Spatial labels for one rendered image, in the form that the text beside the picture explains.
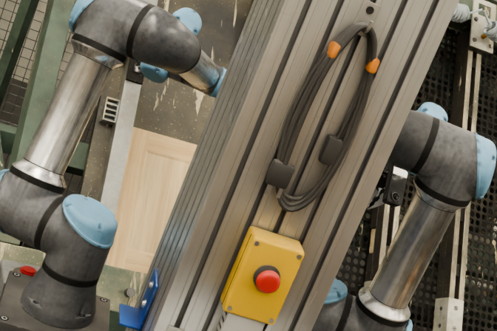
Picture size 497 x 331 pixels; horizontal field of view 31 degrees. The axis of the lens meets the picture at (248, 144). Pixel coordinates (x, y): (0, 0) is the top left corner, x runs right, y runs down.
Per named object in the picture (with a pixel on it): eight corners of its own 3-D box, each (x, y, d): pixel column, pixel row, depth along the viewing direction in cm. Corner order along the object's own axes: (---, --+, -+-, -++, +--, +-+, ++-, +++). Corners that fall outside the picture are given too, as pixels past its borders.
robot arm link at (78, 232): (85, 288, 171) (109, 226, 168) (26, 258, 174) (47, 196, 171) (110, 270, 183) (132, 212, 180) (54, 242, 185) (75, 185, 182)
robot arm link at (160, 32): (201, 21, 172) (240, 68, 220) (151, -1, 174) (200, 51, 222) (176, 75, 171) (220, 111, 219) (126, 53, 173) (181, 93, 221)
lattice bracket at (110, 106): (98, 121, 254) (102, 119, 251) (103, 98, 256) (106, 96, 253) (112, 125, 255) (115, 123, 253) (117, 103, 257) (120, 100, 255)
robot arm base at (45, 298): (91, 337, 175) (107, 293, 173) (15, 315, 172) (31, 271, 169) (94, 301, 189) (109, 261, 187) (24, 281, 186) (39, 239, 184)
